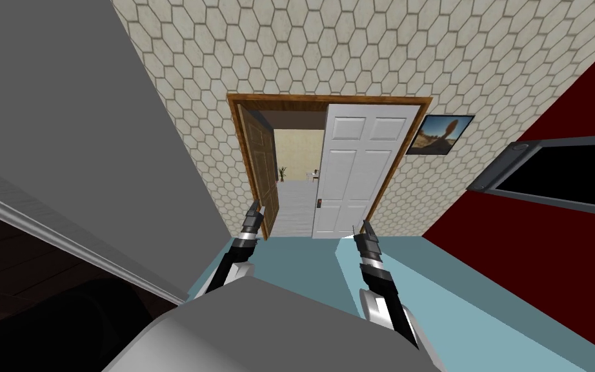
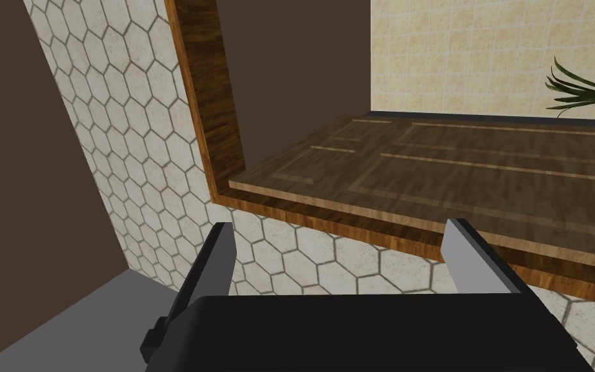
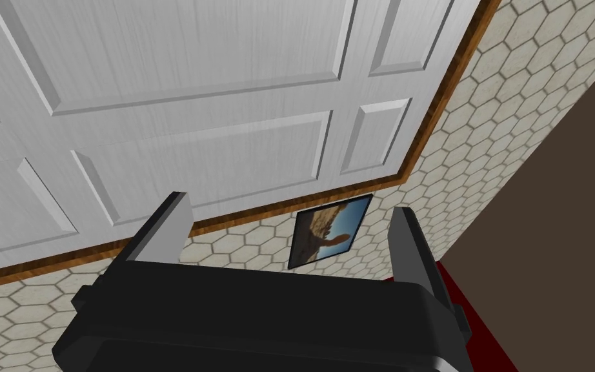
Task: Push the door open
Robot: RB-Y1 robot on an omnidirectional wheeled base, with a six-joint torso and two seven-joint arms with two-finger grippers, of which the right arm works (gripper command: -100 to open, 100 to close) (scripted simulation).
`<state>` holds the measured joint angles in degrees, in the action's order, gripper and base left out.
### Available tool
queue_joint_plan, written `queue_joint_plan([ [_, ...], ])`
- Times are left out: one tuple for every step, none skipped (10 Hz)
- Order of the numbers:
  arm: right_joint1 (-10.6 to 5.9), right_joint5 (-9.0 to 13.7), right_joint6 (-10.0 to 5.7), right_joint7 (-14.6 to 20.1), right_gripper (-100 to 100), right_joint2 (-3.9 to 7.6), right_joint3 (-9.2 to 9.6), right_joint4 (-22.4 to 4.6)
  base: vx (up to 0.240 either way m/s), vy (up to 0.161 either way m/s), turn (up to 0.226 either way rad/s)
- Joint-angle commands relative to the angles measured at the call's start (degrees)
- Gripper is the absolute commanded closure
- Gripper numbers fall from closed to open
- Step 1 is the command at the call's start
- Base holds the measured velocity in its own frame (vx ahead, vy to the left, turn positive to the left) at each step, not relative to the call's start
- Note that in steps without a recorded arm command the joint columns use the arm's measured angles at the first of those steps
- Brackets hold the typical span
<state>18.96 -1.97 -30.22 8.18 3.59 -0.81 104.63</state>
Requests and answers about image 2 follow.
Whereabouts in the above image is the green leafy plant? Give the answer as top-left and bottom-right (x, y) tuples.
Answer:
(545, 56), (595, 118)

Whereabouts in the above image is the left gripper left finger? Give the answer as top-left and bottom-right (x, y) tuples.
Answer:
(175, 222), (237, 314)

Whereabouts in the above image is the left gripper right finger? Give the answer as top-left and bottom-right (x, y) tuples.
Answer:
(440, 217), (524, 296)

